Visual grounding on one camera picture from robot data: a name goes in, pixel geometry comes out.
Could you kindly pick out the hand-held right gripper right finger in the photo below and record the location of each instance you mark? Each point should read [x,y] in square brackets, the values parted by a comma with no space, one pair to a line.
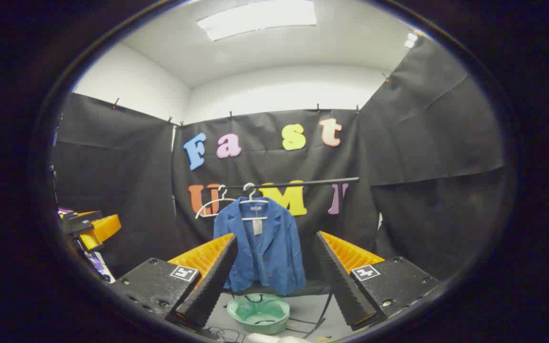
[341,286]

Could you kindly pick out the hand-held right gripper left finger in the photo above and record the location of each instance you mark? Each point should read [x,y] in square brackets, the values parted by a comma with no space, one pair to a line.
[212,286]

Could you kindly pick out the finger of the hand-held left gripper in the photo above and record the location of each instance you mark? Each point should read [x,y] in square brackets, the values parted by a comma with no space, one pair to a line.
[103,227]

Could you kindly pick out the green laundry hamper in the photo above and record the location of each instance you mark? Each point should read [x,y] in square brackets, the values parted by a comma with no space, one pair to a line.
[258,314]

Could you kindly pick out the white clothes hanger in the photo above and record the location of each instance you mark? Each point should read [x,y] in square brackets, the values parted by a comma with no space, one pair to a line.
[208,206]
[254,201]

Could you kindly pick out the black clothes rack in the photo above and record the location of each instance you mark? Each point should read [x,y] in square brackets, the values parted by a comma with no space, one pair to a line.
[312,181]

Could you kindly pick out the white rounded object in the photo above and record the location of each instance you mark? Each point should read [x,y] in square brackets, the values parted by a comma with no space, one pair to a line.
[274,339]

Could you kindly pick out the black backdrop cloth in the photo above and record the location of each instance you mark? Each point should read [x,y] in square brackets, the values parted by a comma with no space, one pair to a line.
[422,143]

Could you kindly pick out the ceiling light panel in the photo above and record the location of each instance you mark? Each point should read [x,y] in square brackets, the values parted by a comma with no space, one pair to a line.
[255,19]
[410,40]

